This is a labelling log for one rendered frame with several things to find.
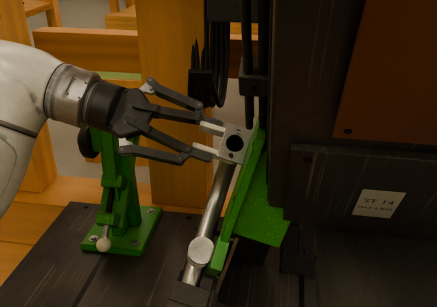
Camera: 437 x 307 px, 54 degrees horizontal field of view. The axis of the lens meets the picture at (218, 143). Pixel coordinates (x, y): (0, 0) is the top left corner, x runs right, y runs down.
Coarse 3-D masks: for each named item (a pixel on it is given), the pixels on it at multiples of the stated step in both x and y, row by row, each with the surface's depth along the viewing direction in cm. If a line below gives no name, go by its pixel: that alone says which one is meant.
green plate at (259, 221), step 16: (256, 128) 57; (256, 144) 51; (256, 160) 52; (240, 176) 59; (256, 176) 55; (240, 192) 55; (256, 192) 56; (240, 208) 56; (256, 208) 57; (272, 208) 57; (224, 224) 60; (240, 224) 59; (256, 224) 58; (272, 224) 58; (288, 224) 57; (224, 240) 59; (256, 240) 59; (272, 240) 59
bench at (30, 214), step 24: (24, 192) 111; (48, 192) 111; (72, 192) 111; (96, 192) 111; (144, 192) 111; (24, 216) 101; (48, 216) 101; (0, 240) 94; (24, 240) 94; (0, 264) 87
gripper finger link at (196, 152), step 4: (192, 148) 64; (184, 152) 64; (192, 152) 64; (196, 152) 64; (200, 152) 64; (204, 152) 64; (184, 156) 64; (188, 156) 64; (192, 156) 65; (196, 156) 64; (200, 156) 64; (204, 156) 64; (208, 156) 64; (212, 156) 64; (184, 160) 64; (200, 160) 65; (204, 160) 64; (208, 160) 64
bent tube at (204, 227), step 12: (228, 132) 64; (228, 144) 68; (240, 144) 66; (228, 156) 62; (240, 156) 63; (228, 168) 71; (216, 180) 74; (228, 180) 73; (216, 192) 74; (216, 204) 73; (204, 216) 73; (216, 216) 73; (204, 228) 72; (216, 228) 73; (192, 276) 69
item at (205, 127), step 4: (200, 124) 65; (204, 124) 65; (208, 124) 65; (212, 124) 65; (200, 128) 66; (204, 128) 66; (208, 128) 65; (212, 128) 65; (216, 128) 65; (220, 128) 65; (224, 128) 65; (208, 132) 67; (212, 132) 66; (216, 132) 66; (220, 132) 65; (236, 132) 65; (220, 136) 67
